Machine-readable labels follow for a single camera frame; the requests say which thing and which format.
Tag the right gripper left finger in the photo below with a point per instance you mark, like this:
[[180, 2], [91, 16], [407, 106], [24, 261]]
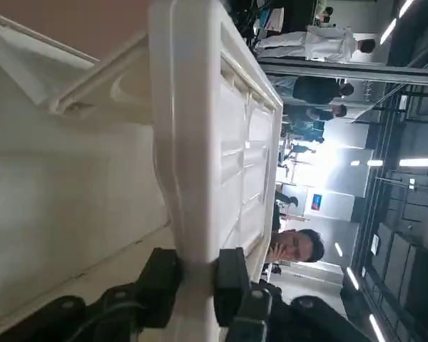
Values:
[[160, 278]]

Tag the blue red wall poster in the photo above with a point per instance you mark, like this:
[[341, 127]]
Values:
[[317, 202]]

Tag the white display board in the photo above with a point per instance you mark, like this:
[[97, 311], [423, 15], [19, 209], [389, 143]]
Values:
[[274, 19]]

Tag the person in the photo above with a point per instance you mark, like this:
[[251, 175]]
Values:
[[292, 201], [339, 111], [321, 44], [303, 246], [314, 90]]

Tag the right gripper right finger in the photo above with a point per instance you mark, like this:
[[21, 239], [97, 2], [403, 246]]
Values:
[[232, 281]]

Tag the white folding storage box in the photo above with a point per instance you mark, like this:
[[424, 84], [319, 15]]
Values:
[[185, 142]]

